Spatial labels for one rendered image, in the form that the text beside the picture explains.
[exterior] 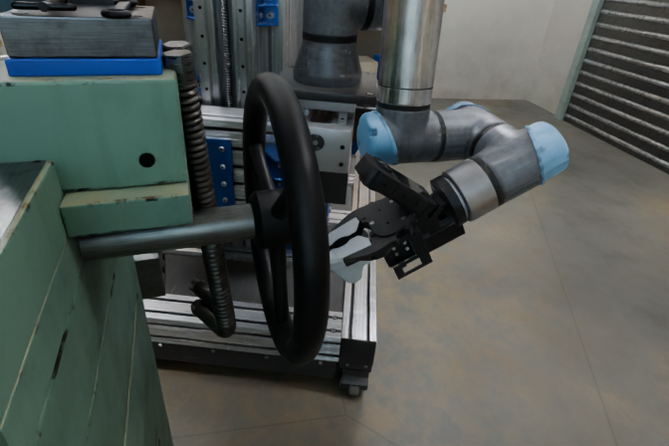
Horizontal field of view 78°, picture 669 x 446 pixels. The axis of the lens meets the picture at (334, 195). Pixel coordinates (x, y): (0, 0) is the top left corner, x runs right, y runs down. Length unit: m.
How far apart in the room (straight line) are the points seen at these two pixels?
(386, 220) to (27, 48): 0.39
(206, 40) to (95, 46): 0.71
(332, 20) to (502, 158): 0.47
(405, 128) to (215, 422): 0.93
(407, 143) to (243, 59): 0.56
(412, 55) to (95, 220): 0.40
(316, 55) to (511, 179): 0.50
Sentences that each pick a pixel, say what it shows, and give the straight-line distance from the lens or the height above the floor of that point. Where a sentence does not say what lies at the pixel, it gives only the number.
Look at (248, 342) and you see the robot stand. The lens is 1.16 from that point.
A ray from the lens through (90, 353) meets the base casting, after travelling 0.43.
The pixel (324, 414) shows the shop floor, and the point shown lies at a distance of 1.25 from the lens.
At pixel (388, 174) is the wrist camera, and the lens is 0.49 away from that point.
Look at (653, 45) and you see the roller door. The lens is 3.61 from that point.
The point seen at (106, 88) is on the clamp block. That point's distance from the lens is 0.36.
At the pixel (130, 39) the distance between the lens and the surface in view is 0.36.
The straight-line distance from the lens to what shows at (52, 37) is 0.37.
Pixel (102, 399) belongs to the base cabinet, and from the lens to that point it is 0.47.
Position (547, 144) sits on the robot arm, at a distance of 0.58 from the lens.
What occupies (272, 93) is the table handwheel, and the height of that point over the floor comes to 0.95.
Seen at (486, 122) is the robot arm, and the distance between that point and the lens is 0.63.
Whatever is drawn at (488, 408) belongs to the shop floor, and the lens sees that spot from 1.36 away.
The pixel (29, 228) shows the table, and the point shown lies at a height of 0.89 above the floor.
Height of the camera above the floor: 1.04
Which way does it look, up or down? 29 degrees down
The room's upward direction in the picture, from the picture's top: 4 degrees clockwise
